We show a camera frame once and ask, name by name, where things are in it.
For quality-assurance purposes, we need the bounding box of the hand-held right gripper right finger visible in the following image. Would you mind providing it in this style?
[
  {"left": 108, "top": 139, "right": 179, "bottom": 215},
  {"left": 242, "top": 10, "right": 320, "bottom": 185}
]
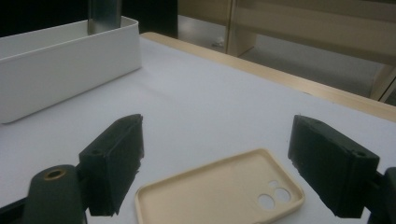
[{"left": 287, "top": 114, "right": 381, "bottom": 219}]

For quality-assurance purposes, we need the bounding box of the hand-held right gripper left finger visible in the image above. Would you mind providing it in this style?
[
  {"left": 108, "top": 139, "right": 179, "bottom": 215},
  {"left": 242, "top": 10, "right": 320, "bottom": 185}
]
[{"left": 78, "top": 113, "right": 146, "bottom": 217}]

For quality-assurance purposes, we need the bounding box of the beige phone case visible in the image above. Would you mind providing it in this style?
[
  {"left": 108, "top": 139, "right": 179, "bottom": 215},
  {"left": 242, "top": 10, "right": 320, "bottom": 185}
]
[{"left": 134, "top": 147, "right": 306, "bottom": 224}]

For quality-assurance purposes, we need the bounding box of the white storage box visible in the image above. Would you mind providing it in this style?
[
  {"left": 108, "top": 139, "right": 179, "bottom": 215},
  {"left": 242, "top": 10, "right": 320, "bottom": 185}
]
[{"left": 0, "top": 15, "right": 143, "bottom": 125}]

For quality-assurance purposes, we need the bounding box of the clear grey phone case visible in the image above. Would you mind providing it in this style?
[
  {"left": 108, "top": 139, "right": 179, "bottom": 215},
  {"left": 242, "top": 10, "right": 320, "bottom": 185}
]
[{"left": 86, "top": 0, "right": 123, "bottom": 36}]

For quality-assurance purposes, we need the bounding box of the wooden table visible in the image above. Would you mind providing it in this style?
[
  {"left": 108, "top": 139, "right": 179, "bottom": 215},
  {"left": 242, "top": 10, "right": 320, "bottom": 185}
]
[{"left": 139, "top": 31, "right": 396, "bottom": 123}]

